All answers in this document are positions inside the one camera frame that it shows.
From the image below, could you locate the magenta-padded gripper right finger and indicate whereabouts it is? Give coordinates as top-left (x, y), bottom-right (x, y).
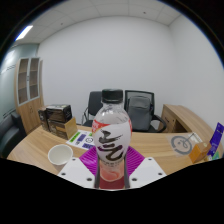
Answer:
top-left (124, 147), bottom-right (167, 189)

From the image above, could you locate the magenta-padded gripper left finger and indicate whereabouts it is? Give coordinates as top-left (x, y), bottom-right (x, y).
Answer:
top-left (58, 147), bottom-right (102, 189)

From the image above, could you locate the clear drink bottle black cap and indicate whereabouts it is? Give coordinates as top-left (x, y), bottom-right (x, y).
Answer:
top-left (91, 88), bottom-right (133, 188)

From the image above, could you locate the white patterned paper cup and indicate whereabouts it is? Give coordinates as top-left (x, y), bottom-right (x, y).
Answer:
top-left (47, 143), bottom-right (74, 167)

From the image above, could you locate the brown cardboard box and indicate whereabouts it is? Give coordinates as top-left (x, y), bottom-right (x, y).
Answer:
top-left (49, 116), bottom-right (79, 140)

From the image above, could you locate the clear plastic printed sheet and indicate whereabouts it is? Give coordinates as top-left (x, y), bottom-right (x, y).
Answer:
top-left (165, 132), bottom-right (204, 157)

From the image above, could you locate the black mesh-backed office chair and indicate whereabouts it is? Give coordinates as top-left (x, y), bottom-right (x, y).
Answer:
top-left (123, 89), bottom-right (167, 133)

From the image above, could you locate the orange box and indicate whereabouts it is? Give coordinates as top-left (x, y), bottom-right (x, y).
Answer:
top-left (188, 142), bottom-right (212, 164)

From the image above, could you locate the grey backpack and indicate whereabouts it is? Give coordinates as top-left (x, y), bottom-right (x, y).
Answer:
top-left (126, 95), bottom-right (153, 132)

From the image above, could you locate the dark brown box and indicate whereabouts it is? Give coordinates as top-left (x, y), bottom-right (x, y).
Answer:
top-left (37, 107), bottom-right (50, 133)

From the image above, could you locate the wooden side desk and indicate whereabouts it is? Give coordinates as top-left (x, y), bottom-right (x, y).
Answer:
top-left (161, 104), bottom-right (214, 134)

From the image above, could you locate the dark sofa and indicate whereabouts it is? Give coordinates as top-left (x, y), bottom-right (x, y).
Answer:
top-left (0, 111), bottom-right (27, 159)

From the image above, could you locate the purple package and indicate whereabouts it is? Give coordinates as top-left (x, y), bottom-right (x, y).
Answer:
top-left (207, 122), bottom-right (224, 158)

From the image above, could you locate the wooden shelf cabinet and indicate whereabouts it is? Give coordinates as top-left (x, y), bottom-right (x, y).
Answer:
top-left (13, 57), bottom-right (45, 134)

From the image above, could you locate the rectangular ceiling light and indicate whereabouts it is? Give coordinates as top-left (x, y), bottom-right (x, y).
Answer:
top-left (14, 24), bottom-right (34, 42)

